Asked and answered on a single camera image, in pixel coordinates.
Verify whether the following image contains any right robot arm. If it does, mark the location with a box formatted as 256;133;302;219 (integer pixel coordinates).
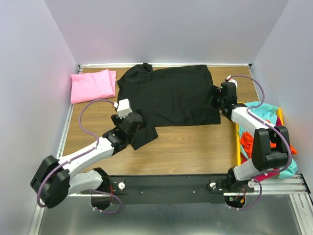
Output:
208;81;292;192

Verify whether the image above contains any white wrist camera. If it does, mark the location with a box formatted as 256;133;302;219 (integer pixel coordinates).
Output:
225;75;238;88
113;99;133;118

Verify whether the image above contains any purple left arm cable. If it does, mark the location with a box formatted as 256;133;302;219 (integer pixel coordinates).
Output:
36;99;118;208

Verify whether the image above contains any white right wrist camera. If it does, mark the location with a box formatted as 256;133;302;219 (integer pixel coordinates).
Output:
225;75;238;88

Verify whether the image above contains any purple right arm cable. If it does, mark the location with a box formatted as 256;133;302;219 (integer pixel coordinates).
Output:
232;74;293;170

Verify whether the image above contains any black t-shirt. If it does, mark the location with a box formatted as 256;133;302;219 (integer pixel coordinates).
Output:
117;63;221;150

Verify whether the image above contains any folded pink t-shirt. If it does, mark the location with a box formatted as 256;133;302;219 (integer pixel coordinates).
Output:
70;69;116;104

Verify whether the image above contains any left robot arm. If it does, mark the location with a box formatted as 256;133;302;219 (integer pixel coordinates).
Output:
30;112;145;209

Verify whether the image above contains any black mounting base plate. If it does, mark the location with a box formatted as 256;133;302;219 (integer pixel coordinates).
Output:
80;174;255;211

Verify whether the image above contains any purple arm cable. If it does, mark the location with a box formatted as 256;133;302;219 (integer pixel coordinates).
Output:
232;74;293;170
36;99;118;208

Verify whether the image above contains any teal t-shirt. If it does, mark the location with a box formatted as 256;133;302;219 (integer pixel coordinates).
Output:
241;101;298;179

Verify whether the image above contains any magenta t-shirt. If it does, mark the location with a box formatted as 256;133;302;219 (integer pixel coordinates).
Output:
255;117;283;182

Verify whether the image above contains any yellow plastic bin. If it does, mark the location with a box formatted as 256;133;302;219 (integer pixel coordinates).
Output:
235;107;284;165

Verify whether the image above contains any orange t-shirt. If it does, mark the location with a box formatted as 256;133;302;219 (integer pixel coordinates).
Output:
239;117;298;159

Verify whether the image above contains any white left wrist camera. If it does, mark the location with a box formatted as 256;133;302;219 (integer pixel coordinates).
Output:
113;99;133;118

